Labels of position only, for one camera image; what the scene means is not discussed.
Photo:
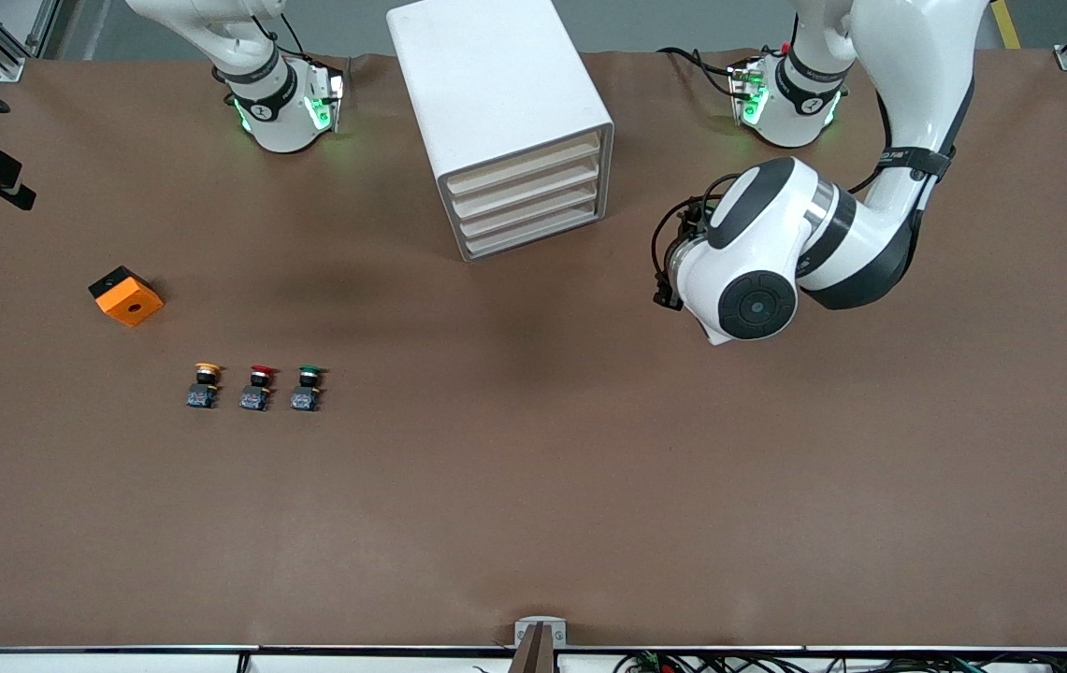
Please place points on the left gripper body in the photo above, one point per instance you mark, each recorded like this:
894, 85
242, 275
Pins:
665, 281

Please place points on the yellow push button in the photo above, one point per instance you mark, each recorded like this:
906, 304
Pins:
204, 385

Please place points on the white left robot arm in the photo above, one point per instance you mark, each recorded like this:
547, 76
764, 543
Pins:
907, 56

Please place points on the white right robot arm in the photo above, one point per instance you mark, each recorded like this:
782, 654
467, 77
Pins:
285, 126

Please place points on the orange and black button box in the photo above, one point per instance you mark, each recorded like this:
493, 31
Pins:
126, 297

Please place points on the red push button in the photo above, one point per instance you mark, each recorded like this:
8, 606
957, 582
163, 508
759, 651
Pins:
256, 387

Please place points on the green push button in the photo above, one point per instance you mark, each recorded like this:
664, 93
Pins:
307, 387

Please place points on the brown table cover mat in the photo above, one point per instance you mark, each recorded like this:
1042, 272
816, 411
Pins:
533, 467

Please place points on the brown strip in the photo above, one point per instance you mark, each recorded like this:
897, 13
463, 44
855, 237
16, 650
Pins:
538, 654

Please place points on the grey metal bracket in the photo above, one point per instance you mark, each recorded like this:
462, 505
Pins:
540, 624

